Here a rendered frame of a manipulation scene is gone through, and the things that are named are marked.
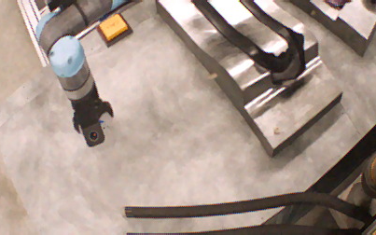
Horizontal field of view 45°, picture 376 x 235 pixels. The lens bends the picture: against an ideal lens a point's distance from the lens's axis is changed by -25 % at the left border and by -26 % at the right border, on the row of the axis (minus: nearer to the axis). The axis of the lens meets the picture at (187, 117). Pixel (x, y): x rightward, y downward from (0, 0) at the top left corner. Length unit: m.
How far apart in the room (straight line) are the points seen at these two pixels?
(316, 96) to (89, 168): 0.58
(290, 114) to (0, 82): 1.68
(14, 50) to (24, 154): 1.31
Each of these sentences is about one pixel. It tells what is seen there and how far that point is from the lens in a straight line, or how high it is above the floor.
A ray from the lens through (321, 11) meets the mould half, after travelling 1.47.
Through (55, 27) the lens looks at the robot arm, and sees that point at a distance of 1.10.
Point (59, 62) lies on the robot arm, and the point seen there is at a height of 1.20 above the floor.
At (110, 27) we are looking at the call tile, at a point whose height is 0.84.
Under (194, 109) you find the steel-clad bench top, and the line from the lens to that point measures 1.36.
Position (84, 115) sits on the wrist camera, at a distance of 1.18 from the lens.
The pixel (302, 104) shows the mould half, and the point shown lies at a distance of 1.31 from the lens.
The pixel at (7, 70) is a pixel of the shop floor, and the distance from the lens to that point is 2.62.
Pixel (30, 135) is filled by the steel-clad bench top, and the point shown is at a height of 0.80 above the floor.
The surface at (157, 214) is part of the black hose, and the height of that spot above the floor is 0.85.
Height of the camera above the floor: 2.03
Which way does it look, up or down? 65 degrees down
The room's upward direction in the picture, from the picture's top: 11 degrees counter-clockwise
